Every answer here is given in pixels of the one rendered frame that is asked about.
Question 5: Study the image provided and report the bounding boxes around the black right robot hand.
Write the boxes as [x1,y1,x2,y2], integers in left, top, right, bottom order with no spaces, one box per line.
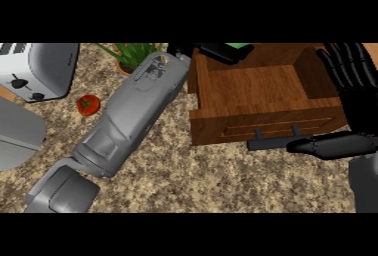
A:
[285,42,378,161]

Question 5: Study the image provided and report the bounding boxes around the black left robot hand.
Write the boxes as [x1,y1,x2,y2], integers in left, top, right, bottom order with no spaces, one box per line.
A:
[167,42,257,65]

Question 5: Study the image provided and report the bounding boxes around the green cup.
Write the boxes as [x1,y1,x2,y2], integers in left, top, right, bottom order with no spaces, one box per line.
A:
[224,42,255,50]

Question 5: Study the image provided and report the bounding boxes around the wooden drawer box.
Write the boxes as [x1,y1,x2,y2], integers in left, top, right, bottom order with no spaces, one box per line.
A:
[186,42,345,118]

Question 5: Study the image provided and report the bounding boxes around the wooden drawer front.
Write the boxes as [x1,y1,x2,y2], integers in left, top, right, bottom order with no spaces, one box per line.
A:
[189,105,348,147]

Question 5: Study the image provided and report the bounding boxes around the green potted plant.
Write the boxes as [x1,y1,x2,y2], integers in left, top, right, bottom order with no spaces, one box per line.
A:
[94,42,167,78]

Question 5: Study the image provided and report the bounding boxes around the red tomato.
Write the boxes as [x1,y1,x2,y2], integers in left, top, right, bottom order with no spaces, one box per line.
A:
[75,94,103,117]

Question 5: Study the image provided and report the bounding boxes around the silver toaster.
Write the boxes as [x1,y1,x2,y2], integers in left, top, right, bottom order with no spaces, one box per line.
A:
[0,42,81,104]

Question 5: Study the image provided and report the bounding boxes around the brown flat board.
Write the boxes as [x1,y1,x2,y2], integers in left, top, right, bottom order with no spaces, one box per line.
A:
[0,84,19,102]

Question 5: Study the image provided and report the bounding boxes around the grey rounded appliance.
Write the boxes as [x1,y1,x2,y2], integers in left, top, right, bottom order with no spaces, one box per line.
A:
[0,96,47,172]

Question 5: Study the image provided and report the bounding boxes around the dark grey drawer handle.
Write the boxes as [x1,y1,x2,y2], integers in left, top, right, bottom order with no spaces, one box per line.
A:
[246,125,317,151]

